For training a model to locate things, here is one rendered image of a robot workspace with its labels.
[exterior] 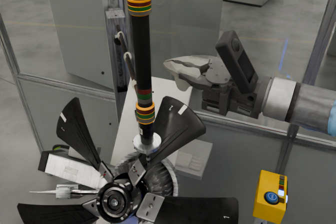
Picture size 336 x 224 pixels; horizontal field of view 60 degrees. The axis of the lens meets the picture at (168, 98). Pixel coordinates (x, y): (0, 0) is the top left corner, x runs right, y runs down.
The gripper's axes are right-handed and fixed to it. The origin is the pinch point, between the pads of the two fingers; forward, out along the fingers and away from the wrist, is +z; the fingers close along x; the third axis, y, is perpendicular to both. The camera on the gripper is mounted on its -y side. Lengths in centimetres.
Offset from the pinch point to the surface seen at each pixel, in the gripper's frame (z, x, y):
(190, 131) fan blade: -1.6, 6.8, 29.7
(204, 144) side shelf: 8, 48, 92
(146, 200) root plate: 6, -9, 49
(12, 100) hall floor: 256, 85, 190
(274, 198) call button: -30, 16, 63
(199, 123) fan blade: -3.3, 9.4, 28.1
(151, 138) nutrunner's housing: 3.2, -6.1, 20.0
